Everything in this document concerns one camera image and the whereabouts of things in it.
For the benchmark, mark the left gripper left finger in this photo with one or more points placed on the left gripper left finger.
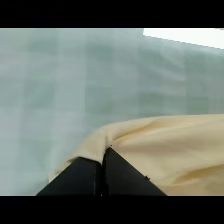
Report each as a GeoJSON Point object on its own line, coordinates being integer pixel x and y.
{"type": "Point", "coordinates": [78, 178]}

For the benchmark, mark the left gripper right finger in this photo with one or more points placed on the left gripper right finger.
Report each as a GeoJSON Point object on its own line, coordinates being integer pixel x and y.
{"type": "Point", "coordinates": [125, 178]}

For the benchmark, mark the cream T-shirt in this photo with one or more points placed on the cream T-shirt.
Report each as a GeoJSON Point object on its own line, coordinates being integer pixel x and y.
{"type": "Point", "coordinates": [173, 150]}

